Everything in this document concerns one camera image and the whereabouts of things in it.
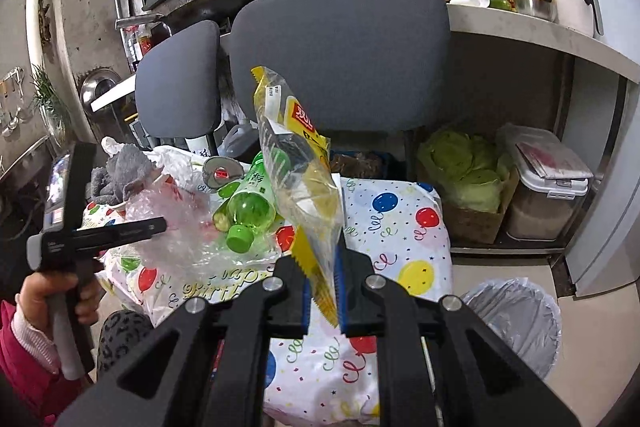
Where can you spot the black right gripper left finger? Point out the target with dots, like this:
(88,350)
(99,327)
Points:
(206,364)

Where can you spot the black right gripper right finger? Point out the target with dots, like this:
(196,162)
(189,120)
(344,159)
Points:
(438,363)

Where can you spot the grey cloth rag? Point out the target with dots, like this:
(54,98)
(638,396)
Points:
(124,174)

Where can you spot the clear plastic bag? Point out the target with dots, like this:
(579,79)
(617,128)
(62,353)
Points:
(191,246)

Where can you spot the yellow clear snack wrapper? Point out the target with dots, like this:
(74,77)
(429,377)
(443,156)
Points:
(296,158)

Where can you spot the trash bin with grey liner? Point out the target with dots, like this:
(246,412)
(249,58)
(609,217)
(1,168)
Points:
(524,316)

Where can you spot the left hand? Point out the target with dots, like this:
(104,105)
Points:
(38,287)

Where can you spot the leopard print stool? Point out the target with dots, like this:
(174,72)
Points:
(121,331)

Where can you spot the white plastic bag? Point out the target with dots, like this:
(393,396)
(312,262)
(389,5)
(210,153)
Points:
(185,168)

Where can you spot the cardboard box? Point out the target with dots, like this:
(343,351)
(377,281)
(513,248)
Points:
(474,226)

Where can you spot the green plastic tea bottle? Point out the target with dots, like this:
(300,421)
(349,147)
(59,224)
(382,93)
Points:
(248,209)

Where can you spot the balloon print birthday tablecloth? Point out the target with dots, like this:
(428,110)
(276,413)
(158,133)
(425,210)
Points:
(319,379)

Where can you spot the clear lidded storage container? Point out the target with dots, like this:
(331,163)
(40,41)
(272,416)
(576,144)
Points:
(553,182)

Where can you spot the small dark grey chair back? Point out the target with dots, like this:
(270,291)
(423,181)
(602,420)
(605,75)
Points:
(176,89)

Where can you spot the green cabbage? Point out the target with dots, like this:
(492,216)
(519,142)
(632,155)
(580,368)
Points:
(470,171)

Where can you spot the large dark grey chair back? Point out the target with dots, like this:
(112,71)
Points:
(356,65)

